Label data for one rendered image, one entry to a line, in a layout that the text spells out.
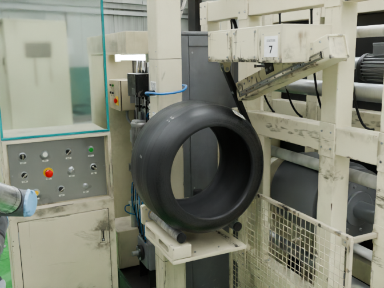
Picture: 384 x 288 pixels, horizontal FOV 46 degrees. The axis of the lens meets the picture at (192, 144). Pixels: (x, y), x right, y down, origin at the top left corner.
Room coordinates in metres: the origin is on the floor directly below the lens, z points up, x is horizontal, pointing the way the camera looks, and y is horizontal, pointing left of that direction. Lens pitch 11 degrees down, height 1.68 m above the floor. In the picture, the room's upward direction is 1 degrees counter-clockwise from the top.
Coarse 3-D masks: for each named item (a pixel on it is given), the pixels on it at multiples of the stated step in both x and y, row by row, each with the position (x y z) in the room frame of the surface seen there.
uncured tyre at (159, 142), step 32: (160, 128) 1.84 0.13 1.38; (192, 128) 1.83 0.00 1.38; (224, 128) 2.20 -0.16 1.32; (160, 160) 1.77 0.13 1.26; (224, 160) 2.21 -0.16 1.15; (256, 160) 1.96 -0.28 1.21; (160, 192) 1.77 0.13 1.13; (224, 192) 2.17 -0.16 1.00; (256, 192) 1.97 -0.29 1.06; (192, 224) 1.83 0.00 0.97; (224, 224) 1.90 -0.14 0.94
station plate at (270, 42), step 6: (270, 36) 1.81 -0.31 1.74; (276, 36) 1.78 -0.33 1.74; (264, 42) 1.85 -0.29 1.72; (270, 42) 1.81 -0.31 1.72; (276, 42) 1.78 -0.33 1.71; (264, 48) 1.85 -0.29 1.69; (270, 48) 1.81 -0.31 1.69; (276, 48) 1.77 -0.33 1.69; (264, 54) 1.85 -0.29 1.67; (270, 54) 1.81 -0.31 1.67; (276, 54) 1.77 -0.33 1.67
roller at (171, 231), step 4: (152, 212) 2.12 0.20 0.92; (152, 216) 2.10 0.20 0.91; (156, 216) 2.07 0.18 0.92; (156, 220) 2.05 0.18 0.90; (160, 220) 2.02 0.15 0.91; (160, 224) 2.01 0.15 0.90; (164, 224) 1.97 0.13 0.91; (164, 228) 1.96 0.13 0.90; (168, 228) 1.93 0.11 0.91; (172, 228) 1.91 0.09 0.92; (168, 232) 1.92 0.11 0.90; (172, 232) 1.88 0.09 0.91; (176, 232) 1.86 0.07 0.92; (180, 232) 1.85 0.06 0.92; (172, 236) 1.88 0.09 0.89; (176, 236) 1.84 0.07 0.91; (180, 236) 1.83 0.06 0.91; (184, 236) 1.84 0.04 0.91; (176, 240) 1.84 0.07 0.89; (180, 240) 1.83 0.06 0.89; (184, 240) 1.84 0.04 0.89
